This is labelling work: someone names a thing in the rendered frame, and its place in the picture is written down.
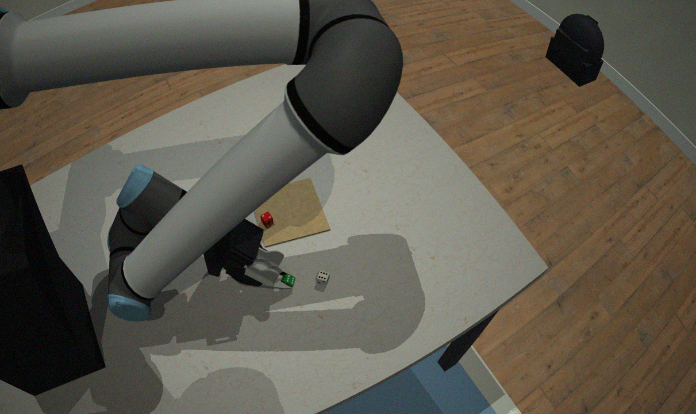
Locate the tan square mat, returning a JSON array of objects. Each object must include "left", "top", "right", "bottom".
[{"left": 255, "top": 178, "right": 330, "bottom": 247}]

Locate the white die with black pips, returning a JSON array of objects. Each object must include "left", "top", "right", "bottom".
[{"left": 317, "top": 270, "right": 329, "bottom": 285}]

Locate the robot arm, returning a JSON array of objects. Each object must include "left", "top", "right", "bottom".
[{"left": 0, "top": 0, "right": 403, "bottom": 321}]

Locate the green die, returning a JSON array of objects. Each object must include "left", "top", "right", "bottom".
[{"left": 281, "top": 274, "right": 295, "bottom": 286}]

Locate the red die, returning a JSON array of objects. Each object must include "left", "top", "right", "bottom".
[{"left": 260, "top": 212, "right": 274, "bottom": 227}]

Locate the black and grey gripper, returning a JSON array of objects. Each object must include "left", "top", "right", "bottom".
[{"left": 213, "top": 219, "right": 294, "bottom": 289}]

